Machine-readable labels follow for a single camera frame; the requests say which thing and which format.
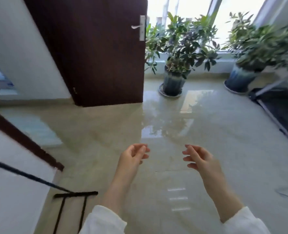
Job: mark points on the person's left hand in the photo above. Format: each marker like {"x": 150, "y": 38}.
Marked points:
{"x": 129, "y": 160}

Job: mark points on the person's right hand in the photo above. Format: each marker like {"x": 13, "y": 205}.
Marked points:
{"x": 204, "y": 165}

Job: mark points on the black metal clothes rack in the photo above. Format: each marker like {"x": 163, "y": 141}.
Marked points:
{"x": 73, "y": 194}

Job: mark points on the person's right forearm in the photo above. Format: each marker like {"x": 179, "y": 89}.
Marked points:
{"x": 224, "y": 204}

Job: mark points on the person's left forearm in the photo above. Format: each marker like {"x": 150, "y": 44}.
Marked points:
{"x": 114, "y": 199}

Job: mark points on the potted plant dark blue pot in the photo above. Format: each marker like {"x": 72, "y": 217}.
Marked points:
{"x": 174, "y": 82}

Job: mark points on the potted plant blue white pot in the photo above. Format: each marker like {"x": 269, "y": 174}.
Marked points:
{"x": 239, "y": 77}

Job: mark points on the black grey treadmill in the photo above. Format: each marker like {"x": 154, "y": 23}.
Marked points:
{"x": 285, "y": 109}

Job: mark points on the dark brown wooden door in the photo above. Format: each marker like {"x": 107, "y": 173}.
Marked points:
{"x": 97, "y": 58}

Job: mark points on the large window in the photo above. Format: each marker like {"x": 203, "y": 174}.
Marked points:
{"x": 195, "y": 7}

